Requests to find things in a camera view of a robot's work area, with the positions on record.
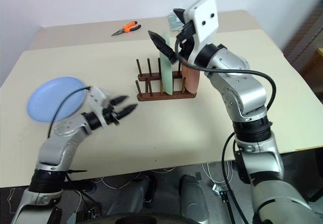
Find blue plate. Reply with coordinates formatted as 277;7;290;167
26;76;86;123

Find green plate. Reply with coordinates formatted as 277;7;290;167
158;31;175;96

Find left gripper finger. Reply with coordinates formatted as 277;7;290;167
117;103;139;120
111;95;129;106

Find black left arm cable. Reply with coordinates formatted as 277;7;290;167
46;85;91;138

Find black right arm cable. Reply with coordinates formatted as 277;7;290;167
173;23;277;224

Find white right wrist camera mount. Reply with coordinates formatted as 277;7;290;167
183;0;219;66

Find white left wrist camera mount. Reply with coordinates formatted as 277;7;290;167
86;86;112;129

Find orange handled pliers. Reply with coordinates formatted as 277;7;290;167
111;20;142;37

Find pink plate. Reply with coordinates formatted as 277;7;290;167
181;57;201;94

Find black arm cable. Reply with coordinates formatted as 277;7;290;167
46;85;91;138
173;23;277;224

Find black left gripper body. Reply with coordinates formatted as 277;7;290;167
101;104;121;126

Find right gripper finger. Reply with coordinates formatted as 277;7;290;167
147;30;178;65
173;8;188;24

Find small silver metal bracket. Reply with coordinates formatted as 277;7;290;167
211;183;223;196

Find white floor cable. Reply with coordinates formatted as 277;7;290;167
201;161;239;187
92;167;177;193

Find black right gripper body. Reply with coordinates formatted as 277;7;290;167
176;20;197;61

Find wooden dish rack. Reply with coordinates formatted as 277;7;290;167
136;58;198;102

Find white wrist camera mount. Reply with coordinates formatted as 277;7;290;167
183;0;219;66
86;86;112;129

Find dark rounded robot leg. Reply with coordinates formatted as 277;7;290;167
120;176;157;216
178;174;210;222

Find dark round robot waist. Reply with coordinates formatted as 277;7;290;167
99;210;204;224

